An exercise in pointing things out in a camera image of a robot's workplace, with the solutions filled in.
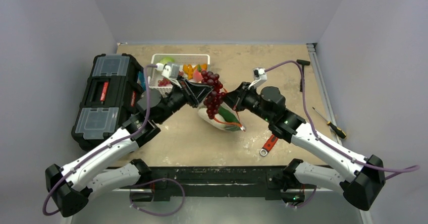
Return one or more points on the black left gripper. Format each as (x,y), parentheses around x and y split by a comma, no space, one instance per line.
(197,92)

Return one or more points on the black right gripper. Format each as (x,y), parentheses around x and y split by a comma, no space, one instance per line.
(238,98)

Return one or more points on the purple grape bunch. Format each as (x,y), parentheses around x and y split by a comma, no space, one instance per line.
(156,96)

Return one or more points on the white radish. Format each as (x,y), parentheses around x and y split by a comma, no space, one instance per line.
(229,127)

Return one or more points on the green cucumber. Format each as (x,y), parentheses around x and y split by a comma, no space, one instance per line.
(227,115)

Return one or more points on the clear zip top bag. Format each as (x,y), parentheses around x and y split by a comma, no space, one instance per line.
(214,111)

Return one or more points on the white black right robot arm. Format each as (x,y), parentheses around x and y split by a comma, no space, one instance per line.
(358,178)

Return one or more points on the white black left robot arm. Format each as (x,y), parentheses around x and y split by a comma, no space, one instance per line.
(72,186)

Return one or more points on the pink peach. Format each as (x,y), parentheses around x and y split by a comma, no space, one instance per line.
(197,74)

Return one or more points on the white plastic basket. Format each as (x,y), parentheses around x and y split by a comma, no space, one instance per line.
(157,81)

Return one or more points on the red adjustable wrench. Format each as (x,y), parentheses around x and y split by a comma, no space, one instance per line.
(269,144)

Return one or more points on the green cabbage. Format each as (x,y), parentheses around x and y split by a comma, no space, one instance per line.
(166,60)

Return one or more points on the black hammer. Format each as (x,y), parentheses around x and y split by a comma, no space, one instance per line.
(302,64)

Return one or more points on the yellow black screwdriver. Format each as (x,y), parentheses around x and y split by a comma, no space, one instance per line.
(338,131)

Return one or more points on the black toolbox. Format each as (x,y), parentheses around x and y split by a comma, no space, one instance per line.
(113,87)

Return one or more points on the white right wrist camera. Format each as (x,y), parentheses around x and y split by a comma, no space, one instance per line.
(259,77)

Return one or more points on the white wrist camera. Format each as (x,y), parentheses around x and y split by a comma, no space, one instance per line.
(171,70)
(259,77)

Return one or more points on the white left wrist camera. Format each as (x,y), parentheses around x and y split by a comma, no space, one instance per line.
(171,70)

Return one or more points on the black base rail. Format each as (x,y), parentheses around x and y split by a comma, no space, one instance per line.
(268,182)

